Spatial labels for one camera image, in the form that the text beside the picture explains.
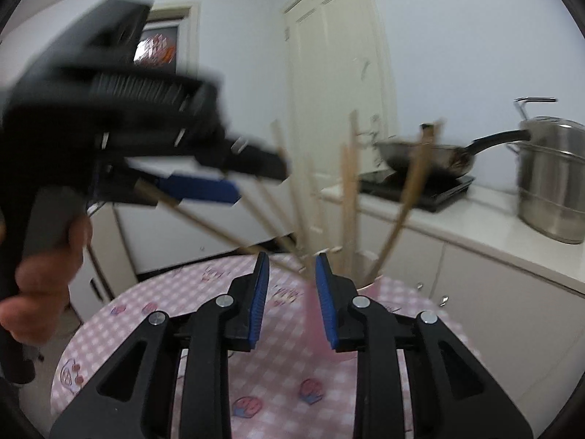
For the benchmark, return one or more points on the person's left hand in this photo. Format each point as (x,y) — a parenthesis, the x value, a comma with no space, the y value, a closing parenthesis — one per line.
(45,288)

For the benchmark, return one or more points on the wooden chopstick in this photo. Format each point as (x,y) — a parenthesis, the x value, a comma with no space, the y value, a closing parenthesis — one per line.
(205,227)

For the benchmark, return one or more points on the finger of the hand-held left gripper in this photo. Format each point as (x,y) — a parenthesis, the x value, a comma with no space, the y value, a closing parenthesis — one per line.
(201,190)
(256,162)

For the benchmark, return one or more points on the bunch of wooden chopsticks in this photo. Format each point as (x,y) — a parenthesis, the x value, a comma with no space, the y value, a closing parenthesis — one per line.
(349,192)

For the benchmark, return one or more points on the white framed window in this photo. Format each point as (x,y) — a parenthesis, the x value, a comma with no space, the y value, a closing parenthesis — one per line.
(183,23)

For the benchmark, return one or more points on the black induction cooktop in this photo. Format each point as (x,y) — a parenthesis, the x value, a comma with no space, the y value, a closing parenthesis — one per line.
(438,197)

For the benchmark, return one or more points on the cream panel door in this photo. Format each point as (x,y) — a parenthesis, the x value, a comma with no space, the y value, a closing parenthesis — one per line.
(329,77)

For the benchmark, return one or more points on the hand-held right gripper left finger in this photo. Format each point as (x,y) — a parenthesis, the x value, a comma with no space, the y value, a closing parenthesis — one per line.
(258,302)

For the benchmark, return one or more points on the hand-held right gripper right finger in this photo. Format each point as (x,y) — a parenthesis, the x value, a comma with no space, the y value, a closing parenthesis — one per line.
(327,302)

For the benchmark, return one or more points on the pink cup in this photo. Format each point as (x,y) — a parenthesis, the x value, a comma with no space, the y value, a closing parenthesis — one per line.
(313,324)

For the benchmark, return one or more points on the glass wok lid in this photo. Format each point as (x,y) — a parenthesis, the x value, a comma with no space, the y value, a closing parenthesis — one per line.
(397,145)

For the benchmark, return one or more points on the stainless steel steamer pot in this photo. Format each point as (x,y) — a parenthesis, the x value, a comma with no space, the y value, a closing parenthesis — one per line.
(548,183)

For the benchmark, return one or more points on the pink checked tablecloth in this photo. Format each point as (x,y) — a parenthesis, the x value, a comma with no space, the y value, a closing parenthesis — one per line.
(283,375)

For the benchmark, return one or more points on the white kitchen cabinet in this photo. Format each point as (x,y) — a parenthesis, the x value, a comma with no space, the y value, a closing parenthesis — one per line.
(480,283)

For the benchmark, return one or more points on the red paper window decoration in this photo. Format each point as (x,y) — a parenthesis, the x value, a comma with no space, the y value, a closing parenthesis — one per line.
(155,48)

